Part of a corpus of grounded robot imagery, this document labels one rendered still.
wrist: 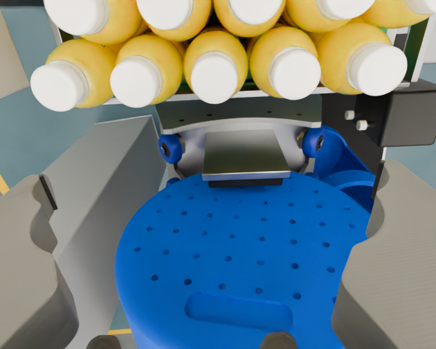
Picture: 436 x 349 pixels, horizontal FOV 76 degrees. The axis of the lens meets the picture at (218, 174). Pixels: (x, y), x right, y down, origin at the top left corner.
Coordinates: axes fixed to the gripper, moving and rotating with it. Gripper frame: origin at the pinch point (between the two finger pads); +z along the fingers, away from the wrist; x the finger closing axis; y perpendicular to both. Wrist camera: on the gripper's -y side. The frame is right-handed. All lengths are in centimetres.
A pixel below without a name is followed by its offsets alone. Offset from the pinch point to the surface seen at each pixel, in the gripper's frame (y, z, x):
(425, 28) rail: -2.4, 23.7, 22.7
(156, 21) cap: -4.9, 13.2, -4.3
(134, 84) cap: -0.4, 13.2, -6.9
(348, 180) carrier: 41, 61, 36
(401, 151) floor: 64, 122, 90
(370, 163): 62, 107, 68
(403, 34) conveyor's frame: -1.0, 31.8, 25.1
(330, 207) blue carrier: 15.1, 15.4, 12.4
